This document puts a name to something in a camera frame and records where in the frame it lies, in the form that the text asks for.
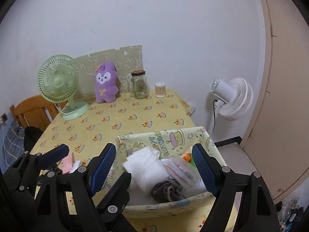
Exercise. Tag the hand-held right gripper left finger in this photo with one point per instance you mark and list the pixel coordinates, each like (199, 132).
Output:
(103, 169)

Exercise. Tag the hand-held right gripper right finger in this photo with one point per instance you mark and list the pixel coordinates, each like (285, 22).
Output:
(204, 169)

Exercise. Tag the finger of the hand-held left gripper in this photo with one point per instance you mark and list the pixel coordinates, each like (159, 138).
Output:
(56, 152)
(118, 193)

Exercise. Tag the pink packet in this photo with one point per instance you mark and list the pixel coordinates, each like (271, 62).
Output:
(68, 163)

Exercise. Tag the colourful tissue packet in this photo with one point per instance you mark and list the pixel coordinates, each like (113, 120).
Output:
(188, 159)

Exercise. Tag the clear plastic packet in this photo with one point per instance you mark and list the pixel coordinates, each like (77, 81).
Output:
(181, 171)

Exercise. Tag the white cloth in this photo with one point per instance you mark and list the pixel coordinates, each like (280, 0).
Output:
(147, 166)

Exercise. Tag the grey cloth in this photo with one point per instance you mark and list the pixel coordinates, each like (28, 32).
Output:
(166, 188)

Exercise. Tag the yellow printed storage box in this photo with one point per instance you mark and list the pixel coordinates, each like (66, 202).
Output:
(154, 137)

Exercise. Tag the small white tissue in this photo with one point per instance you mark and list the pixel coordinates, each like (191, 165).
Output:
(77, 165)

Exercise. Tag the blue plaid bedding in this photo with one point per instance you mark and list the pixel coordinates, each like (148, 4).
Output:
(12, 137)

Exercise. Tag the wooden chair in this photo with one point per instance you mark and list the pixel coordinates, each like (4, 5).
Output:
(31, 111)

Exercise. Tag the yellow printed tablecloth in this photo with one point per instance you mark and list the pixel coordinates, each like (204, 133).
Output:
(125, 118)

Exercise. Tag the green desk fan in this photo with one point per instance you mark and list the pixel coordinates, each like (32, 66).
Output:
(58, 81)

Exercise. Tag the white standing fan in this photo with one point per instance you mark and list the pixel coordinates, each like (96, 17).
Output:
(237, 99)

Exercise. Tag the purple plush toy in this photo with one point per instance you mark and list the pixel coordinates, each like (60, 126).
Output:
(105, 89)

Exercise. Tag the cotton swab container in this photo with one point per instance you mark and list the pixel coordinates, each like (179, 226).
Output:
(160, 91)

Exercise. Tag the glass jar with dark lid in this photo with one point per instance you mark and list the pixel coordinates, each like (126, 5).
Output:
(140, 87)

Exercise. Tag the dark floor clutter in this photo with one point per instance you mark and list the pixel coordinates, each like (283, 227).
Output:
(292, 210)

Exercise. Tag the beige door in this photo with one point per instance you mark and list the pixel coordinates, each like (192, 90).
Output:
(284, 89)

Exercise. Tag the green patterned board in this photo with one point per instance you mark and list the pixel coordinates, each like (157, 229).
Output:
(130, 58)

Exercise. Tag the white wall outlet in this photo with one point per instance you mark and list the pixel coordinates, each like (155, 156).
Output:
(192, 108)

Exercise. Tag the wall socket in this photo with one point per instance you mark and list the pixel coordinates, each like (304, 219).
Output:
(4, 117)

